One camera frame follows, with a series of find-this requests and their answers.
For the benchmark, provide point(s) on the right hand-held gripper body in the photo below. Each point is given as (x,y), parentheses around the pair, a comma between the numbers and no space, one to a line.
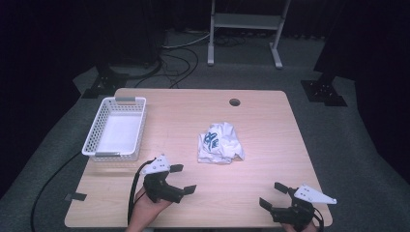
(298,214)

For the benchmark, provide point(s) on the person's right hand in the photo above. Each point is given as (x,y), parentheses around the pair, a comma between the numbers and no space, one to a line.
(291,228)

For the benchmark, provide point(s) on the black stand base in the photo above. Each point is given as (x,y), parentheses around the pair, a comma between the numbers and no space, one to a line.
(322,92)
(108,80)

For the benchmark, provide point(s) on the white perforated plastic basket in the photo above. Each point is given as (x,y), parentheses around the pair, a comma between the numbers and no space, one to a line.
(117,133)

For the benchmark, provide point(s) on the white metal stand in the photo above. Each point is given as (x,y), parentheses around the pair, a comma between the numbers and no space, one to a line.
(245,21)

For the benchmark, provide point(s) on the white T-shirt with blue print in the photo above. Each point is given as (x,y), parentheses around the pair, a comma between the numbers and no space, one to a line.
(225,145)

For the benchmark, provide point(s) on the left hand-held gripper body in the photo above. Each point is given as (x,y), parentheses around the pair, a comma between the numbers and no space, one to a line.
(159,188)

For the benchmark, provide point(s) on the black tape strip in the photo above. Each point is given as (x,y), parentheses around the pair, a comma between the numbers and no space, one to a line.
(76,196)

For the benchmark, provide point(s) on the person's left hand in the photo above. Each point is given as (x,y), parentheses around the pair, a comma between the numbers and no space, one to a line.
(146,204)

